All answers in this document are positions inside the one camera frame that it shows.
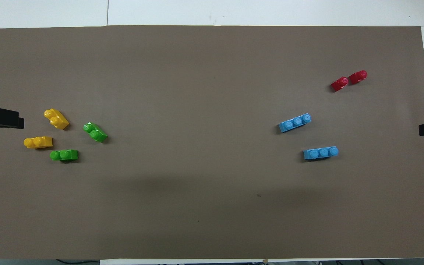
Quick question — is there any yellow two-stud toy brick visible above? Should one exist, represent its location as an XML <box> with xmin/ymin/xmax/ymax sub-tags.
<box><xmin>24</xmin><ymin>136</ymin><xmax>53</xmax><ymax>149</ymax></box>
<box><xmin>44</xmin><ymin>108</ymin><xmax>70</xmax><ymax>130</ymax></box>

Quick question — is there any blue three-stud toy brick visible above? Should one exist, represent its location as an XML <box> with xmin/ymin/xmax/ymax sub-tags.
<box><xmin>278</xmin><ymin>113</ymin><xmax>312</xmax><ymax>133</ymax></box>
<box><xmin>303</xmin><ymin>146</ymin><xmax>339</xmax><ymax>161</ymax></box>

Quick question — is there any black floor cable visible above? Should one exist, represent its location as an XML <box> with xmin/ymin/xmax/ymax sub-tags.
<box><xmin>56</xmin><ymin>259</ymin><xmax>100</xmax><ymax>265</ymax></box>

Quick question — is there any green two-stud toy brick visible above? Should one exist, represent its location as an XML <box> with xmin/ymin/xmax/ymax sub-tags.
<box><xmin>83</xmin><ymin>122</ymin><xmax>108</xmax><ymax>143</ymax></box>
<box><xmin>49</xmin><ymin>149</ymin><xmax>79</xmax><ymax>162</ymax></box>

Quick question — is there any brown table mat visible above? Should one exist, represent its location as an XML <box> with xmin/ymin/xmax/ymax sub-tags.
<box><xmin>0</xmin><ymin>25</ymin><xmax>424</xmax><ymax>260</ymax></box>

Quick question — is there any red one-stud toy brick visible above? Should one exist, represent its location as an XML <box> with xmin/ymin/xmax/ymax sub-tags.
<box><xmin>330</xmin><ymin>76</ymin><xmax>349</xmax><ymax>92</ymax></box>
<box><xmin>349</xmin><ymin>70</ymin><xmax>368</xmax><ymax>85</ymax></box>

